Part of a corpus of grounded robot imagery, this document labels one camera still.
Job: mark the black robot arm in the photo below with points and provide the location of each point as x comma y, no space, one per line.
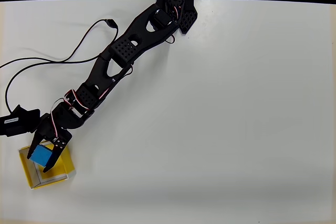
136,35

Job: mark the blue cube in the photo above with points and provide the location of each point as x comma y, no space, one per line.
40,155

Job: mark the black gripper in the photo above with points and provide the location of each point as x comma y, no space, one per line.
48,129

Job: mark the yellow paper box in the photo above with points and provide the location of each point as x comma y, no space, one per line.
63,166

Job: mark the black webcam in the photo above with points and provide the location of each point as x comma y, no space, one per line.
18,123

